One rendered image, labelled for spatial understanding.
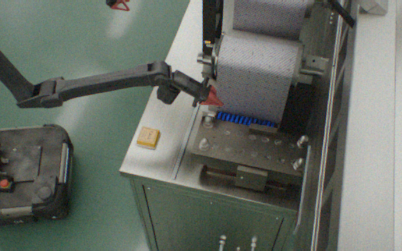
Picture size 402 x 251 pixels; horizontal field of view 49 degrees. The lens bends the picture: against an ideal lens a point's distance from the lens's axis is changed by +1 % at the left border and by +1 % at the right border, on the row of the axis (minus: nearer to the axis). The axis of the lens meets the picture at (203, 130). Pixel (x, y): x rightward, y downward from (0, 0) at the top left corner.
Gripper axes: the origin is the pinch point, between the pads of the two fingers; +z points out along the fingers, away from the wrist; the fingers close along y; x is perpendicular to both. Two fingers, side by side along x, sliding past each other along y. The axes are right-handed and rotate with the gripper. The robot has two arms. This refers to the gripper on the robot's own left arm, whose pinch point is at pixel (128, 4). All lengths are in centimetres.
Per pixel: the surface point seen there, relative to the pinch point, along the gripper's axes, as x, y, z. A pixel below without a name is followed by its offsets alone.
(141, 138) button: 3, -62, 11
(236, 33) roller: -44, -42, 11
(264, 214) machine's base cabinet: -23, -92, 47
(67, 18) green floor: 117, 115, 41
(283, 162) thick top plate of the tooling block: -40, -83, 33
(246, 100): -38, -62, 20
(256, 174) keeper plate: -33, -86, 29
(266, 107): -42, -65, 26
